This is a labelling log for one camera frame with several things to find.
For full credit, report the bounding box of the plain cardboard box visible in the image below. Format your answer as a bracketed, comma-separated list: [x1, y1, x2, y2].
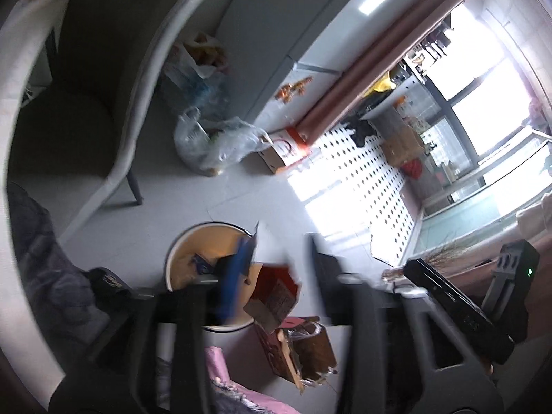
[382, 125, 425, 167]

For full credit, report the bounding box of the dried twig bundle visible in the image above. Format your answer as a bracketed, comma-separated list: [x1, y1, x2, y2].
[382, 235, 471, 287]

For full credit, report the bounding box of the clear plastic bag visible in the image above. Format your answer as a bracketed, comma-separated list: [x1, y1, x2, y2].
[174, 108, 274, 177]

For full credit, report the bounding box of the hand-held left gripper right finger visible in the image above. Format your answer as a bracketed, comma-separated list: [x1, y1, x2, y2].
[306, 233, 503, 414]

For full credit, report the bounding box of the plastic bag with bottles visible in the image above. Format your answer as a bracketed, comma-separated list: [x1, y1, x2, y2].
[161, 32, 234, 117]

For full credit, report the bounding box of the person's dark clothing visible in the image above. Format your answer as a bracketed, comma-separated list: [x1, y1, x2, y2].
[9, 181, 134, 354]

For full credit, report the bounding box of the black cloth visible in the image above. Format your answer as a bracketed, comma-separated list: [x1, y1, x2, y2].
[345, 116, 376, 147]

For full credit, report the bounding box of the yellow cloth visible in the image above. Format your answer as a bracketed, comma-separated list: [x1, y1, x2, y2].
[364, 73, 395, 93]

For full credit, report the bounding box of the red cardboard packet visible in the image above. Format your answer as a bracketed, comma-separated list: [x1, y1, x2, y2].
[244, 263, 303, 335]

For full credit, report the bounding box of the red bag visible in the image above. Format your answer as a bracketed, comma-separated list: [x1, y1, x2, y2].
[401, 159, 425, 179]

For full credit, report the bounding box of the white dotted floor mat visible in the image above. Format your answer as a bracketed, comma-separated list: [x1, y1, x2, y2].
[287, 125, 417, 264]

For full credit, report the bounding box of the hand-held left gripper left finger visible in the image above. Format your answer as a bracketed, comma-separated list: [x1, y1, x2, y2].
[49, 222, 260, 414]

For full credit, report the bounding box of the pink curtain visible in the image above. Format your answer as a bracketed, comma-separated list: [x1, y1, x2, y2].
[302, 0, 505, 136]

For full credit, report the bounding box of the grey chair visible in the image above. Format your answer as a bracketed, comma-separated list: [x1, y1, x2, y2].
[0, 0, 242, 242]

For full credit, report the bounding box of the orange cartoon sticker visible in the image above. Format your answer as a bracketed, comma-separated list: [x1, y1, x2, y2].
[275, 76, 314, 104]

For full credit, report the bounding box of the torn cardboard box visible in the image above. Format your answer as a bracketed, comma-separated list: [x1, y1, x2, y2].
[254, 317, 339, 393]

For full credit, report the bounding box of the orange white cardboard box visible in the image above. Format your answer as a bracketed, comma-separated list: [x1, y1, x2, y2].
[259, 127, 312, 174]

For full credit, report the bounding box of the pink blanket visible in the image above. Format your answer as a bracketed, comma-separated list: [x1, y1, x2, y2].
[205, 346, 303, 414]

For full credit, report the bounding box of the white round trash bin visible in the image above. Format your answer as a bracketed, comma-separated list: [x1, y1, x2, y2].
[164, 222, 264, 333]

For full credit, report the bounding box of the large window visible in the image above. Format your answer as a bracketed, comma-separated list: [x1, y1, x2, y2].
[425, 4, 552, 169]

